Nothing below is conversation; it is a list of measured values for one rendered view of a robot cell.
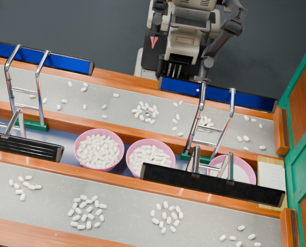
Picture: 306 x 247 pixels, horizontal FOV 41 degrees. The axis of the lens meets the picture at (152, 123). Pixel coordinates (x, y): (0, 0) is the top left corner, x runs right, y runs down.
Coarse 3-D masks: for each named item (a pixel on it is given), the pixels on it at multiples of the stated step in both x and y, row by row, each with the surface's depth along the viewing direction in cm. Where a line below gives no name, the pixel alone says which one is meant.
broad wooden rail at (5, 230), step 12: (0, 228) 181; (12, 228) 182; (24, 228) 182; (36, 228) 183; (48, 228) 184; (0, 240) 178; (12, 240) 178; (24, 240) 179; (36, 240) 180; (48, 240) 180; (60, 240) 181; (72, 240) 182; (84, 240) 183; (96, 240) 184
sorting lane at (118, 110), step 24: (0, 72) 246; (24, 72) 249; (0, 96) 234; (24, 96) 236; (48, 96) 239; (72, 96) 241; (96, 96) 244; (120, 96) 247; (144, 96) 250; (96, 120) 232; (120, 120) 234; (144, 120) 237; (168, 120) 240; (192, 120) 242; (216, 120) 245; (240, 120) 248; (264, 120) 251; (240, 144) 235; (264, 144) 238
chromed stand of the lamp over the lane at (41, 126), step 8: (16, 48) 205; (8, 64) 198; (40, 64) 200; (8, 72) 199; (40, 72) 199; (8, 80) 203; (40, 80) 202; (8, 88) 208; (16, 88) 208; (40, 88) 205; (40, 96) 209; (16, 104) 217; (24, 104) 218; (40, 104) 214; (40, 112) 218; (24, 120) 228; (40, 120) 223; (32, 128) 229; (40, 128) 228
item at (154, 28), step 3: (153, 24) 234; (153, 27) 234; (156, 27) 234; (159, 27) 235; (147, 30) 236; (150, 30) 237; (153, 30) 235; (156, 30) 234; (159, 30) 235; (156, 33) 235; (159, 33) 235; (162, 33) 235
